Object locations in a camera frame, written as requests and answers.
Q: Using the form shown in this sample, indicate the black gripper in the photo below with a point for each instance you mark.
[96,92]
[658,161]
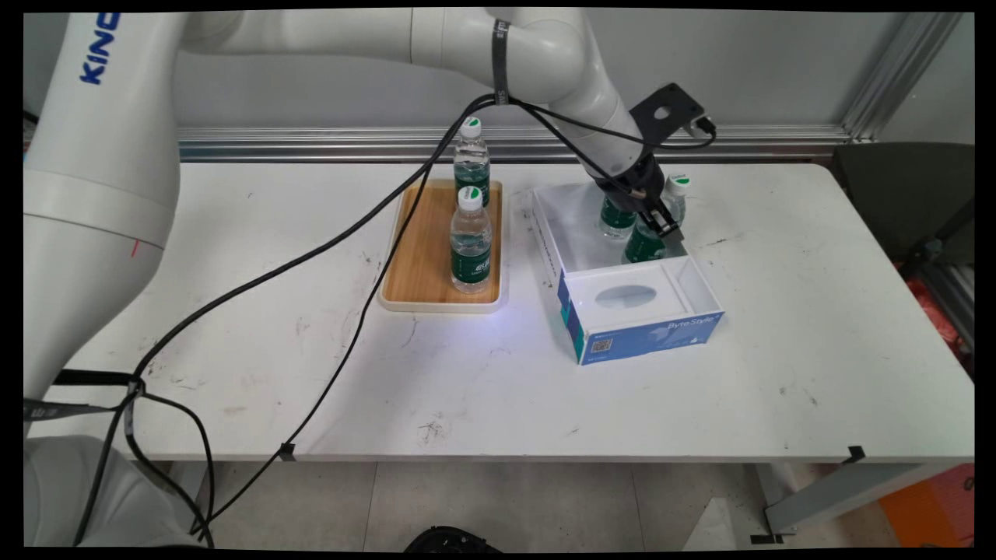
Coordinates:
[634,183]

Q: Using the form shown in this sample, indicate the green label water bottle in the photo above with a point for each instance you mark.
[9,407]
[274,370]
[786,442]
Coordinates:
[642,247]
[471,249]
[615,222]
[472,167]

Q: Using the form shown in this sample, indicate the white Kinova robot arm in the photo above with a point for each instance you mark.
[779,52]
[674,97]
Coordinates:
[101,155]

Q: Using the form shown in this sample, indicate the blue white cardboard box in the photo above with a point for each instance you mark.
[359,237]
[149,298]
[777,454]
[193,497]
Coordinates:
[646,334]

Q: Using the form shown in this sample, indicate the dark grey chair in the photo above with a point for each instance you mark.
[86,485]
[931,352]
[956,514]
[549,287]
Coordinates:
[903,194]

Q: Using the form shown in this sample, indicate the bamboo tray white rim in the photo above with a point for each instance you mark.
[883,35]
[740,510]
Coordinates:
[420,257]

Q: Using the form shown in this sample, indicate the red packaging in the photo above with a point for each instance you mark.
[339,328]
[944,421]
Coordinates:
[938,319]

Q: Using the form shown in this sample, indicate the black tape piece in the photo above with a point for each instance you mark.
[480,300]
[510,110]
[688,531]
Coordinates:
[856,455]
[287,451]

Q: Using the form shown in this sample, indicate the grey table leg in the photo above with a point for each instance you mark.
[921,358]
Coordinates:
[191,490]
[840,490]

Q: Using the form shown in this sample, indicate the black round base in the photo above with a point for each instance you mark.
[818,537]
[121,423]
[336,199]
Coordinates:
[451,540]

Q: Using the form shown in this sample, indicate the orange box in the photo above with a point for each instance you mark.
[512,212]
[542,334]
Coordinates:
[930,509]

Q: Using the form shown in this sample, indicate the horizontal aluminium rail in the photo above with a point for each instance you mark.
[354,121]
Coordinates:
[739,144]

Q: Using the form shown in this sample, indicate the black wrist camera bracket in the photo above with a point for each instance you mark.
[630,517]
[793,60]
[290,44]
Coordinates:
[669,113]

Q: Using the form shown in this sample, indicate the slanted aluminium post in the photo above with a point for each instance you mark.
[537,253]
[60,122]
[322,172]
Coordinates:
[903,74]

